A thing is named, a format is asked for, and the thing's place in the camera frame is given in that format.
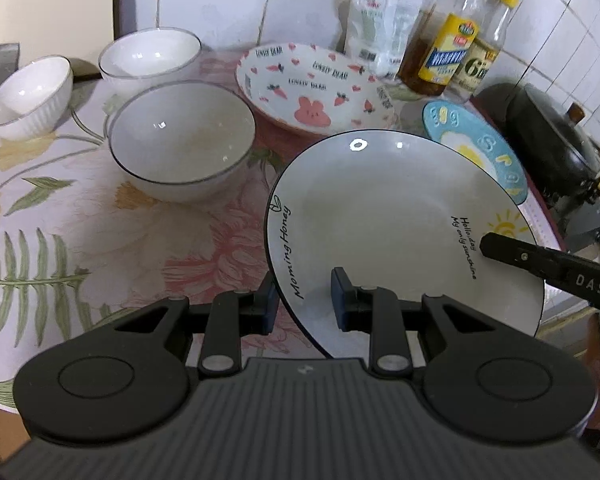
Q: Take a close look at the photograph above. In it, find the small white ribbed bowl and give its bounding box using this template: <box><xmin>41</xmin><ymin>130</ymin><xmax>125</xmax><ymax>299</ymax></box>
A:
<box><xmin>0</xmin><ymin>55</ymin><xmax>73</xmax><ymax>141</ymax></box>

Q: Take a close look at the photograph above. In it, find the white plate with black rim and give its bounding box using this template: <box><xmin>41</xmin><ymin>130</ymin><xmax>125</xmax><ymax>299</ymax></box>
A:
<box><xmin>264</xmin><ymin>130</ymin><xmax>545</xmax><ymax>359</ymax></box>

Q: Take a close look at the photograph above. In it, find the blue fried egg plate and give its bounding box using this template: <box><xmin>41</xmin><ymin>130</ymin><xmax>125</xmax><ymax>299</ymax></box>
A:
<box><xmin>422</xmin><ymin>100</ymin><xmax>529</xmax><ymax>205</ymax></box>

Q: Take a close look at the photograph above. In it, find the cooking wine bottle yellow label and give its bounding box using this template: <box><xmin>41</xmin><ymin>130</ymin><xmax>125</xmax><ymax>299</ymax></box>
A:
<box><xmin>398</xmin><ymin>0</ymin><xmax>486</xmax><ymax>96</ymax></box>

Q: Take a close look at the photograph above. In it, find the white bowl black rim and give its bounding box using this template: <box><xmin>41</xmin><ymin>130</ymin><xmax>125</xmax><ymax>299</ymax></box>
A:
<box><xmin>107</xmin><ymin>80</ymin><xmax>256</xmax><ymax>203</ymax></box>

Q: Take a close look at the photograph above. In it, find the white vinegar bottle yellow cap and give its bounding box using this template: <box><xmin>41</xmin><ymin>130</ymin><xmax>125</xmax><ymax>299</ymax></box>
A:
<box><xmin>444</xmin><ymin>0</ymin><xmax>518</xmax><ymax>103</ymax></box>

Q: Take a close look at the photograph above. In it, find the rabbit carrot deep plate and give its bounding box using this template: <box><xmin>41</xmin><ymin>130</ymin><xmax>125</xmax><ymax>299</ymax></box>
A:
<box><xmin>235</xmin><ymin>42</ymin><xmax>396</xmax><ymax>136</ymax></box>

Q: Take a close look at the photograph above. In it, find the black wok with glass lid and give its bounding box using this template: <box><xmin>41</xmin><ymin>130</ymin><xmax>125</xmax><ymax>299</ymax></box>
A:
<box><xmin>474</xmin><ymin>82</ymin><xmax>600</xmax><ymax>219</ymax></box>

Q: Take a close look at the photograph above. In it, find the white plastic seasoning bag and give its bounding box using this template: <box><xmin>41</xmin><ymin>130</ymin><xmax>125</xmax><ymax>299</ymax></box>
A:
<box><xmin>344</xmin><ymin>0</ymin><xmax>422</xmax><ymax>81</ymax></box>

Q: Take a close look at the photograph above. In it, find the white ribbed bowl back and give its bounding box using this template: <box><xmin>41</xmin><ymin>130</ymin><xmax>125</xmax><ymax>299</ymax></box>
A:
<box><xmin>98</xmin><ymin>28</ymin><xmax>202</xmax><ymax>100</ymax></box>

